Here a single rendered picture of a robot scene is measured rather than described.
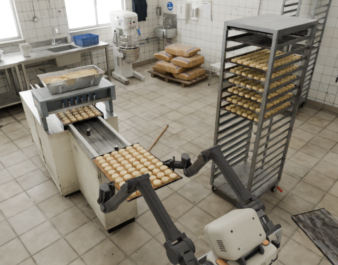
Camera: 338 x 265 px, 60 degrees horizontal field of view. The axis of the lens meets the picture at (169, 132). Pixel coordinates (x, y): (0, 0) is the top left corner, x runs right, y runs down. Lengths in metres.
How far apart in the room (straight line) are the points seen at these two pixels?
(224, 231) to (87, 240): 1.94
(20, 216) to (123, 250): 1.17
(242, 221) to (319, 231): 2.04
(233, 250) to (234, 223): 0.10
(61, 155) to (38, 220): 0.69
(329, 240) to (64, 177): 2.63
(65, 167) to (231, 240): 2.24
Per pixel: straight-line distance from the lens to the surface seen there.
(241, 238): 1.28
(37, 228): 3.25
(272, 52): 2.36
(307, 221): 3.33
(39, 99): 2.87
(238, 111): 2.75
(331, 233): 3.31
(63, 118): 3.03
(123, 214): 2.89
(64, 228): 3.16
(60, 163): 3.14
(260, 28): 2.39
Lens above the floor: 2.23
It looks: 30 degrees down
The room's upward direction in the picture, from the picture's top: straight up
